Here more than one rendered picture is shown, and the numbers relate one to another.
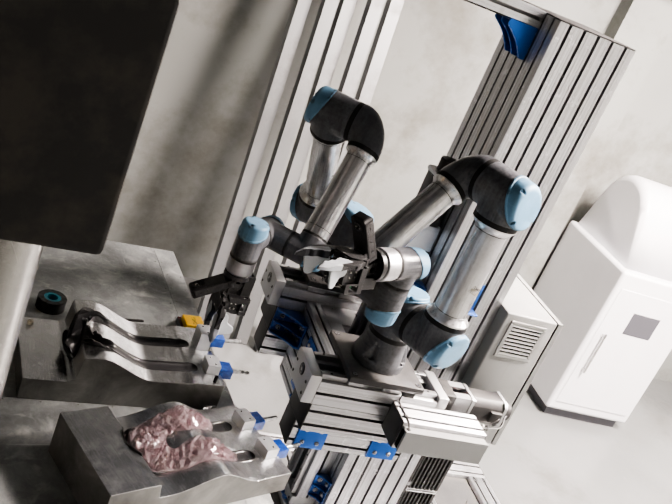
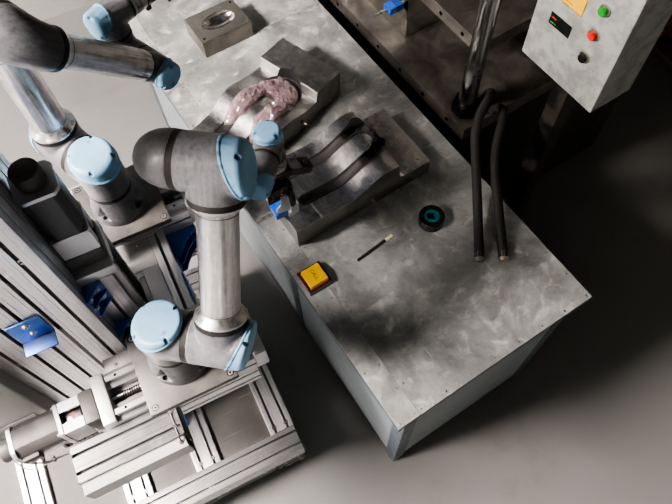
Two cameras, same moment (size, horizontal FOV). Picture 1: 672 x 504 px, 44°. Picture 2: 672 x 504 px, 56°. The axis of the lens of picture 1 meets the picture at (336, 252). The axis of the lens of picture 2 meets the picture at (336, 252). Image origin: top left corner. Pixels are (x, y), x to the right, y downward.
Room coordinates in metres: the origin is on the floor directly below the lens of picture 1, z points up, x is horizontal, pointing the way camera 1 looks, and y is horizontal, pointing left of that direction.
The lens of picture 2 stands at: (3.02, 0.39, 2.53)
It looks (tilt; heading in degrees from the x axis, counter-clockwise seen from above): 62 degrees down; 181
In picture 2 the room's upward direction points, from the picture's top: 3 degrees counter-clockwise
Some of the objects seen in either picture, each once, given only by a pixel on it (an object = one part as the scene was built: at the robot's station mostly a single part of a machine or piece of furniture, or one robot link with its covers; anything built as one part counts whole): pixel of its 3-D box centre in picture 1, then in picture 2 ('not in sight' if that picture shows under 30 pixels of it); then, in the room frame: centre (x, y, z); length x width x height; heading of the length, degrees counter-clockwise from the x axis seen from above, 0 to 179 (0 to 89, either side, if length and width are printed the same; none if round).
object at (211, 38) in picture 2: not in sight; (219, 27); (1.17, -0.03, 0.84); 0.20 x 0.15 x 0.07; 121
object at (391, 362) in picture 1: (384, 344); (114, 193); (2.06, -0.22, 1.09); 0.15 x 0.15 x 0.10
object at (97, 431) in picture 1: (178, 453); (263, 109); (1.59, 0.15, 0.86); 0.50 x 0.26 x 0.11; 138
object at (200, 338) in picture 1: (218, 339); (276, 211); (2.03, 0.20, 0.91); 0.13 x 0.05 x 0.05; 121
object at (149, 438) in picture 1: (184, 436); (262, 102); (1.60, 0.15, 0.90); 0.26 x 0.18 x 0.08; 138
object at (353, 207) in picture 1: (350, 225); (164, 332); (2.51, -0.01, 1.20); 0.13 x 0.12 x 0.14; 79
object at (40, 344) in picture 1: (120, 353); (342, 167); (1.85, 0.41, 0.87); 0.50 x 0.26 x 0.14; 121
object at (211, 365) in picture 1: (226, 370); not in sight; (1.94, 0.14, 0.89); 0.13 x 0.05 x 0.05; 121
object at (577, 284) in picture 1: (613, 295); not in sight; (4.63, -1.56, 0.69); 0.67 x 0.60 x 1.38; 25
